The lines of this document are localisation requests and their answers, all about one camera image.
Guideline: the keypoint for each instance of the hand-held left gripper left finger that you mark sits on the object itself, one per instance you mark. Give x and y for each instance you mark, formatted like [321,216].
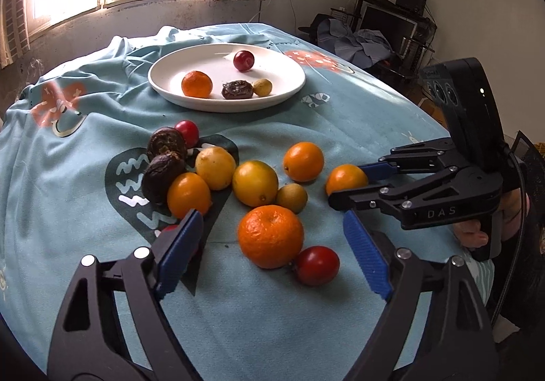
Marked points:
[181,247]

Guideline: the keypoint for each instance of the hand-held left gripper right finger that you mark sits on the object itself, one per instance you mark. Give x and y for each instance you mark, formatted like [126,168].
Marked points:
[366,255]

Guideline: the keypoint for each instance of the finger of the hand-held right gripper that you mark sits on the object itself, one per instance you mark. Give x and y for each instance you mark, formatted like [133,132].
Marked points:
[377,171]
[362,196]

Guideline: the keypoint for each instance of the small orange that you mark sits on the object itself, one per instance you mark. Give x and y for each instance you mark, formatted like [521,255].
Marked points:
[345,178]
[188,195]
[303,161]

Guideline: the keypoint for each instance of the white plate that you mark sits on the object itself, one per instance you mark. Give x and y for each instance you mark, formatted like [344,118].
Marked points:
[272,65]

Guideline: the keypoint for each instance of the person's right hand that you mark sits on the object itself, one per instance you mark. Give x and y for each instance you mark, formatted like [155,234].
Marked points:
[470,235]

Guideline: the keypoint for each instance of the small yellow fruit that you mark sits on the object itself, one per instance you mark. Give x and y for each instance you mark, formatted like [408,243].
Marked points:
[292,198]
[262,87]

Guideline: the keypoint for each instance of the dark wrinkled passion fruit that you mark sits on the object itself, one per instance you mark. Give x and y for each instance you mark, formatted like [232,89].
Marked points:
[165,143]
[162,177]
[236,90]

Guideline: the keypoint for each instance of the yellow lemon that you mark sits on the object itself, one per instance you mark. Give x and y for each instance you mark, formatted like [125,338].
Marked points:
[255,183]
[215,168]

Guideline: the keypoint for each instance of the large orange tangerine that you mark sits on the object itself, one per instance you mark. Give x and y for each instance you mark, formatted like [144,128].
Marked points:
[271,236]

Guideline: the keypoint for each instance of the black metal stand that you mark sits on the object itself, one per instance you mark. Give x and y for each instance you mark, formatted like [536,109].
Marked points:
[419,44]

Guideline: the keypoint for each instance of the blue printed tablecloth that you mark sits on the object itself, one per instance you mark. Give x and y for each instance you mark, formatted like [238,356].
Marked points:
[85,176]

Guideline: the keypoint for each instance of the black monitor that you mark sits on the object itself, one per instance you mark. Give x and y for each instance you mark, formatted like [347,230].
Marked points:
[387,27]

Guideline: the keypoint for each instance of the pile of blue-grey clothes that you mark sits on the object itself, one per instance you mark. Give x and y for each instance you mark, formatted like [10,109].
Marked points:
[353,42]

